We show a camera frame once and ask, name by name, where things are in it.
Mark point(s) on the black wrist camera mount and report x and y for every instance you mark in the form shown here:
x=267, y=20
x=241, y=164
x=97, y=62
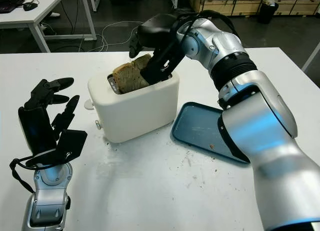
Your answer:
x=160, y=68
x=72, y=142

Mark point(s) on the black trash bin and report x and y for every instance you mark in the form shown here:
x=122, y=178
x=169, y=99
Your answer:
x=267, y=12

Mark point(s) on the white office desk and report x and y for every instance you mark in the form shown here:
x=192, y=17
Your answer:
x=45, y=11

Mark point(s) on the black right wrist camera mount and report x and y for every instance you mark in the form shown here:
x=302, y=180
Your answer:
x=160, y=68

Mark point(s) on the black laptop with red screen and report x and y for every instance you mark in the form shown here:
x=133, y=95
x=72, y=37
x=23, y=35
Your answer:
x=11, y=2

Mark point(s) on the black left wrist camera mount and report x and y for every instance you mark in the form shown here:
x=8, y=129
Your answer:
x=72, y=142

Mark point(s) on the white toaster lever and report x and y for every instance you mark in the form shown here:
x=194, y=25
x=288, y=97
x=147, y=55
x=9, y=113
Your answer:
x=88, y=104

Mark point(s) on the white shoe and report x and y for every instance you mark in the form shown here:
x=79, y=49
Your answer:
x=54, y=14

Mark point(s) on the silver toaster knob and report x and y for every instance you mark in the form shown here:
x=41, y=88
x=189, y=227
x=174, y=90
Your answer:
x=99, y=125

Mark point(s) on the brown bread slice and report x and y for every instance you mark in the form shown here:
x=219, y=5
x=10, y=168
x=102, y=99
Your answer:
x=130, y=76

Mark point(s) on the cream white toaster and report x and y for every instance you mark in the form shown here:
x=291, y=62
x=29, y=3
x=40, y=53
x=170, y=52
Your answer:
x=135, y=116

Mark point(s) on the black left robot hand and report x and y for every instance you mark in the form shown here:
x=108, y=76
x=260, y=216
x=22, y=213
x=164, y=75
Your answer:
x=37, y=126

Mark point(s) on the black computer mouse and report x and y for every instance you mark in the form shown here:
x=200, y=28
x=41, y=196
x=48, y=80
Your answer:
x=30, y=6

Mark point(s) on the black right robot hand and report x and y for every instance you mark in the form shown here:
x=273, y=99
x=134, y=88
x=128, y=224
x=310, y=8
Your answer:
x=157, y=31

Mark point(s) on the teal plastic tray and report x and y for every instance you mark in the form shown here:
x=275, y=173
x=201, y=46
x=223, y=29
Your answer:
x=197, y=128

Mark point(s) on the wooden crates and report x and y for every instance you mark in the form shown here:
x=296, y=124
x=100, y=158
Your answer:
x=237, y=3

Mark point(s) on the white table leg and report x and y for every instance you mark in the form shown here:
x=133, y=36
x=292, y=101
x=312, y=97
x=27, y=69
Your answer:
x=311, y=57

